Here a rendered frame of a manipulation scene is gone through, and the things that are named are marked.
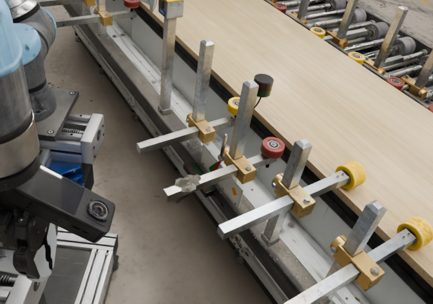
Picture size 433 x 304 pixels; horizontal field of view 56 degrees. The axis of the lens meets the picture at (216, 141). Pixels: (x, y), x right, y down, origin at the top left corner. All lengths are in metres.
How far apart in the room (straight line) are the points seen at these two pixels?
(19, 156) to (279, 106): 1.32
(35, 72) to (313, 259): 1.06
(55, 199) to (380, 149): 1.31
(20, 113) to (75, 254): 1.59
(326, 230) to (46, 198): 1.18
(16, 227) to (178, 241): 1.78
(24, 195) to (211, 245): 1.83
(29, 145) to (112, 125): 2.46
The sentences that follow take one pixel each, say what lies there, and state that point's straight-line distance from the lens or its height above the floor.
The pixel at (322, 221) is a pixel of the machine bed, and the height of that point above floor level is 0.72.
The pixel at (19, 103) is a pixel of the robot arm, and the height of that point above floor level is 1.59.
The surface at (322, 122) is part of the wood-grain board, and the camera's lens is 1.62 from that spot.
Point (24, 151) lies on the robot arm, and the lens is 0.41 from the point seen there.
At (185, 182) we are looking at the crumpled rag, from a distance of 1.29.
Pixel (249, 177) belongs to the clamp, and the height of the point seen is 0.84.
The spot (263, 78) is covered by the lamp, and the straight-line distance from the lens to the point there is 1.26.
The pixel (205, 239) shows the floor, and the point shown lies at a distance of 2.24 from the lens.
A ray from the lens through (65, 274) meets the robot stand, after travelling 1.90.
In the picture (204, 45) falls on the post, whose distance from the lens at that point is 1.39.
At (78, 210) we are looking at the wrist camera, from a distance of 0.46.
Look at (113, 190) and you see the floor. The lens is 2.44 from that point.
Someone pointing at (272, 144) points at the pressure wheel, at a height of 0.91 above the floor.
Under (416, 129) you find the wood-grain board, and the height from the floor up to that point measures 0.90.
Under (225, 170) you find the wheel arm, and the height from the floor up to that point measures 0.86.
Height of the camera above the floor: 1.81
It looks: 40 degrees down
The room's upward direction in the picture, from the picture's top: 10 degrees clockwise
